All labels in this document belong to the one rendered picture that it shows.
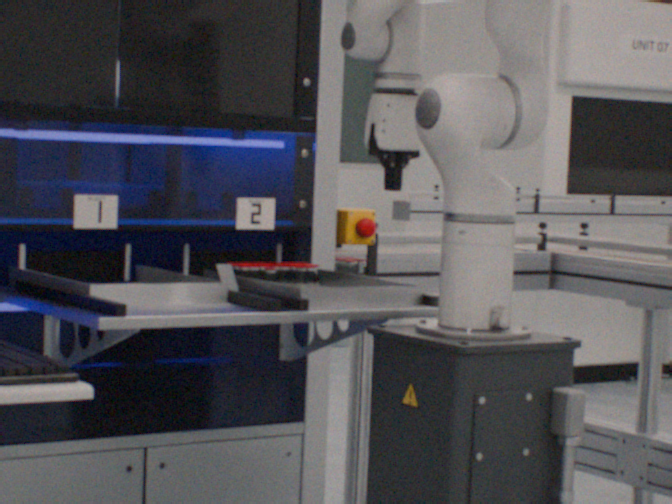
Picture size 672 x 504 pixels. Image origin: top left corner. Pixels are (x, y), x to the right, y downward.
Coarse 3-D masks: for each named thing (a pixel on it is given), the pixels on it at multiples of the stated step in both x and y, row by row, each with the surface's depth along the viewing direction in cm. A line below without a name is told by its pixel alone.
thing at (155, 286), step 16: (16, 272) 272; (32, 272) 266; (144, 272) 287; (160, 272) 281; (64, 288) 255; (80, 288) 250; (96, 288) 248; (112, 288) 249; (128, 288) 251; (144, 288) 253; (160, 288) 254; (176, 288) 256; (192, 288) 258; (208, 288) 260; (224, 288) 261; (128, 304) 251; (144, 304) 253; (160, 304) 255
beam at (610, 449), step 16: (592, 416) 357; (592, 432) 349; (608, 432) 343; (624, 432) 339; (576, 448) 352; (592, 448) 349; (608, 448) 343; (624, 448) 339; (640, 448) 335; (656, 448) 333; (576, 464) 352; (592, 464) 348; (608, 464) 343; (624, 464) 339; (640, 464) 335; (656, 464) 331; (624, 480) 339; (640, 480) 335; (656, 480) 331
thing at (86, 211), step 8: (80, 200) 273; (88, 200) 274; (96, 200) 275; (104, 200) 276; (112, 200) 277; (80, 208) 273; (88, 208) 274; (96, 208) 275; (104, 208) 276; (112, 208) 277; (80, 216) 273; (88, 216) 274; (96, 216) 275; (104, 216) 276; (112, 216) 277; (80, 224) 273; (88, 224) 274; (96, 224) 275; (104, 224) 276; (112, 224) 277
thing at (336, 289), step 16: (208, 272) 284; (320, 272) 299; (336, 272) 294; (256, 288) 269; (272, 288) 265; (288, 288) 261; (304, 288) 258; (320, 288) 259; (336, 288) 261; (352, 288) 263; (368, 288) 265; (384, 288) 267; (400, 288) 269; (416, 288) 271; (320, 304) 260; (336, 304) 262; (352, 304) 263; (368, 304) 265; (384, 304) 267; (400, 304) 269; (416, 304) 271
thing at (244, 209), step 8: (240, 200) 292; (248, 200) 293; (256, 200) 294; (264, 200) 295; (272, 200) 296; (240, 208) 292; (248, 208) 293; (256, 208) 294; (264, 208) 295; (272, 208) 296; (240, 216) 292; (248, 216) 293; (256, 216) 294; (264, 216) 295; (272, 216) 296; (240, 224) 292; (248, 224) 293; (256, 224) 294; (264, 224) 295; (272, 224) 296
